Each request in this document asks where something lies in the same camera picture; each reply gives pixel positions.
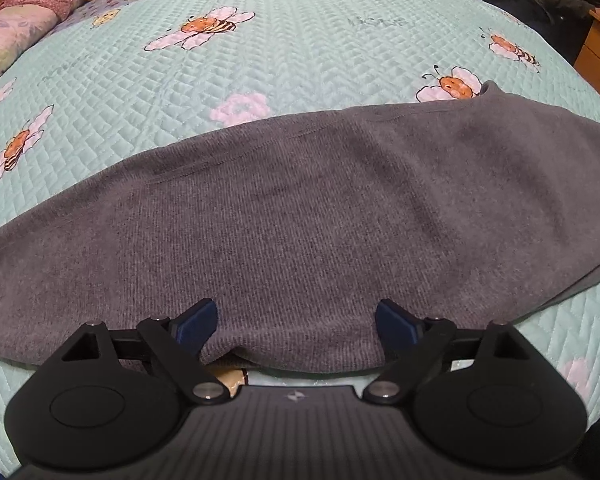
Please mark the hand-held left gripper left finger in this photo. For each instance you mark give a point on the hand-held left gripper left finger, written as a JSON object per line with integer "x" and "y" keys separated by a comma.
{"x": 200, "y": 321}

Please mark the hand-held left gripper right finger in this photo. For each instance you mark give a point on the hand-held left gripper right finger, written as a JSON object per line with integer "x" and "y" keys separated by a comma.
{"x": 395, "y": 321}

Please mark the floral pillow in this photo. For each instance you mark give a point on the floral pillow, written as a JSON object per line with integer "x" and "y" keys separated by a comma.
{"x": 10, "y": 40}

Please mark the bee print quilted bedspread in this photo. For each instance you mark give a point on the bee print quilted bedspread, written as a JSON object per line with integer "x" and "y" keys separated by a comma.
{"x": 305, "y": 50}

